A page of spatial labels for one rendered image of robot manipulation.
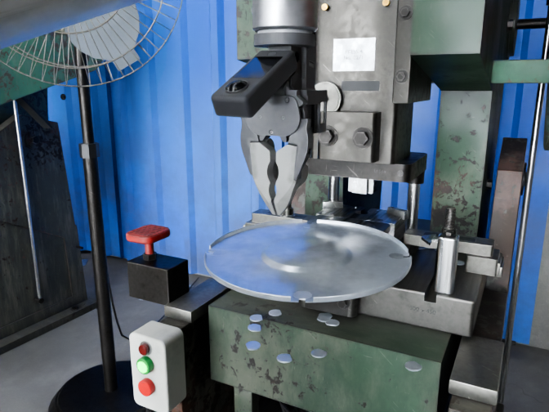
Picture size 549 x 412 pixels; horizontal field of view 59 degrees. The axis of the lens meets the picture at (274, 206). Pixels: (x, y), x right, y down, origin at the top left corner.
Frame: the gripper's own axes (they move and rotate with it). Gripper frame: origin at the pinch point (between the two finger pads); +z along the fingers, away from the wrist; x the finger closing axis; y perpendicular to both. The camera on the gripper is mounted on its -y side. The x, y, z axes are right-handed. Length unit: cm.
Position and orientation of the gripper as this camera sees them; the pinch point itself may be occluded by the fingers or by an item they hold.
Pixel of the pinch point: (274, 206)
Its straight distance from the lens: 59.7
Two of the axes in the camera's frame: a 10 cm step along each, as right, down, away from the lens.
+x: -8.8, -1.2, 4.6
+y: 4.8, -2.1, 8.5
